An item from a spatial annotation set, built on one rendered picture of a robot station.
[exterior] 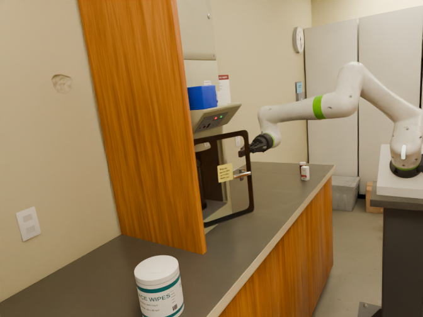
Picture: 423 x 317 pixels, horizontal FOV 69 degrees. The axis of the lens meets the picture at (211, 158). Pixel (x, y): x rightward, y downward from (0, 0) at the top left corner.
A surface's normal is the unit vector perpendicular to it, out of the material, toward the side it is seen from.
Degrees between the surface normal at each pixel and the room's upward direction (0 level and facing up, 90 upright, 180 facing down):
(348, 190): 96
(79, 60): 90
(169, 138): 90
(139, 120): 90
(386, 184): 47
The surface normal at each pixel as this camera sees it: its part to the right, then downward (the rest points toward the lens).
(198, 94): -0.54, 0.24
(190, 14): 0.83, 0.04
